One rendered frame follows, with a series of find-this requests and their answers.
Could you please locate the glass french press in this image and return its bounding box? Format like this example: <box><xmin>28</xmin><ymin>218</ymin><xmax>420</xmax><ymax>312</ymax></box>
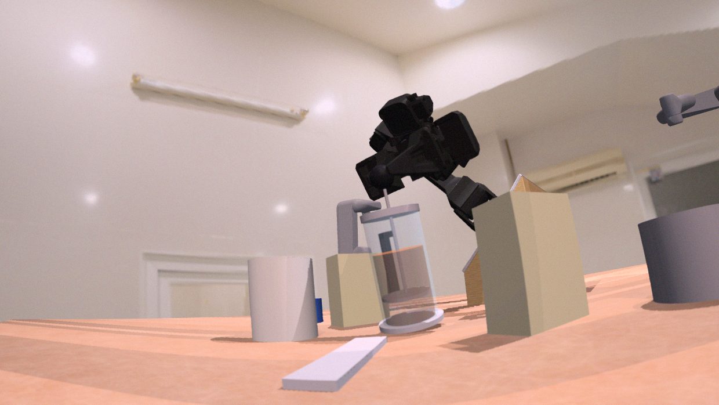
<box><xmin>360</xmin><ymin>164</ymin><xmax>444</xmax><ymax>334</ymax></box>

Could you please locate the blue cylinder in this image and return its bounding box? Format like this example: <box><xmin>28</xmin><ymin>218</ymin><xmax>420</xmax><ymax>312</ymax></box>
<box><xmin>315</xmin><ymin>298</ymin><xmax>324</xmax><ymax>323</ymax></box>

